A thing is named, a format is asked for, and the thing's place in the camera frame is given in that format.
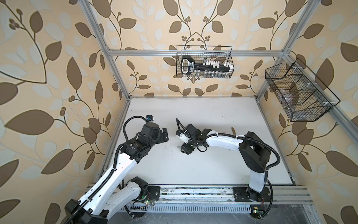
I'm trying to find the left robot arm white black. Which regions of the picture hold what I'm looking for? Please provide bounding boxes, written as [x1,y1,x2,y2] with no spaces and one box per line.
[65,115,169,224]

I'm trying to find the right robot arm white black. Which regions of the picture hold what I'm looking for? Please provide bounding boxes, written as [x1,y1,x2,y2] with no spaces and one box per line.
[176,119,281,219]

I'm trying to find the black tool in basket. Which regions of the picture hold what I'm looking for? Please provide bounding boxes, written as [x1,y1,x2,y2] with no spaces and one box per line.
[179,56,234,75]

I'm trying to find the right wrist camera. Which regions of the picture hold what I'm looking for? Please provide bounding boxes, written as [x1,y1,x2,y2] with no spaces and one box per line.
[179,133,190,144]

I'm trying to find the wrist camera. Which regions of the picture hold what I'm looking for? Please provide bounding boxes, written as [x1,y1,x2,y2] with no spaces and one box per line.
[179,133,190,144]
[145,115,154,122]

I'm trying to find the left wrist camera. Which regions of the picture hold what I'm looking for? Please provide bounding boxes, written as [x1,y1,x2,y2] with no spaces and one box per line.
[145,115,154,122]

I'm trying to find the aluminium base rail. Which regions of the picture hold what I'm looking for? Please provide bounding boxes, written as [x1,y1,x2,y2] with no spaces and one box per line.
[81,184,314,215]

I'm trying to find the black wire basket back wall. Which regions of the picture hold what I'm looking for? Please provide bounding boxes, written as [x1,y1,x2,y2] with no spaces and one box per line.
[176,45,235,79]

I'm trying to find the black wire basket wall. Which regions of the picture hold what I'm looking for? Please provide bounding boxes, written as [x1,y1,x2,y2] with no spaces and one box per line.
[265,58,341,122]
[176,45,235,79]

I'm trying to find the aluminium frame back bar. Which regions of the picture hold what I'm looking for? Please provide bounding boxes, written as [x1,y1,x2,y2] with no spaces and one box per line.
[107,49,284,57]

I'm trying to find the black wire basket right wall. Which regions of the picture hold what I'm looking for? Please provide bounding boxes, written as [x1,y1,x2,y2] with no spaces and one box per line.
[265,58,341,122]

